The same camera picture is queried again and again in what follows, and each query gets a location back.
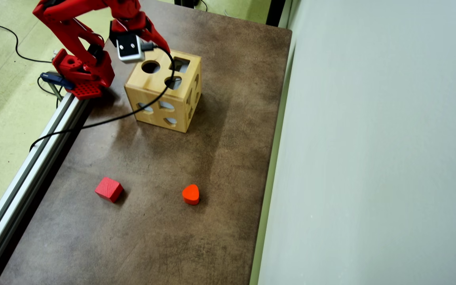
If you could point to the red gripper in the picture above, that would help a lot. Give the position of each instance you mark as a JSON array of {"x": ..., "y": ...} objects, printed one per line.
[{"x": 157, "y": 36}]

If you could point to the red robot arm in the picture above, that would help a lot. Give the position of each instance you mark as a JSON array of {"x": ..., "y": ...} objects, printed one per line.
[{"x": 67, "y": 33}]

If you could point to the red robot base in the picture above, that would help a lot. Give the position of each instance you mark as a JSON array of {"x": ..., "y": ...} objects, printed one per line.
[{"x": 69, "y": 65}]

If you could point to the wooden shape sorter box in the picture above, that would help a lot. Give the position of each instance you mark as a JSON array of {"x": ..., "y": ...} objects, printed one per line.
[{"x": 145, "y": 81}]

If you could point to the black stand foot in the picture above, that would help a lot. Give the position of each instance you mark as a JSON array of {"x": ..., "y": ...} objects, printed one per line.
[{"x": 186, "y": 3}]

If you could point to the blue clamp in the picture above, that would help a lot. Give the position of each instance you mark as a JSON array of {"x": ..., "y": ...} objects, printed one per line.
[{"x": 56, "y": 78}]

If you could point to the red cube block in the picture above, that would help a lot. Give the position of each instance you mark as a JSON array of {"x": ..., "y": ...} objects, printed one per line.
[{"x": 109, "y": 189}]

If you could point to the orange heart block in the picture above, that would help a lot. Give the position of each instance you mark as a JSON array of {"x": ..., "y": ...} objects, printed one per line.
[{"x": 190, "y": 194}]

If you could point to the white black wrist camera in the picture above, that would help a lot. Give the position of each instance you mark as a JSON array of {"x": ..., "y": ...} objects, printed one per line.
[{"x": 129, "y": 47}]

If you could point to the black vertical post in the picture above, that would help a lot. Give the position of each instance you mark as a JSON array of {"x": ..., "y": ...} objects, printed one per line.
[{"x": 275, "y": 12}]

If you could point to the aluminium profile rail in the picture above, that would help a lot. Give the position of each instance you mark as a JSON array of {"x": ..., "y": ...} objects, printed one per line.
[{"x": 34, "y": 158}]

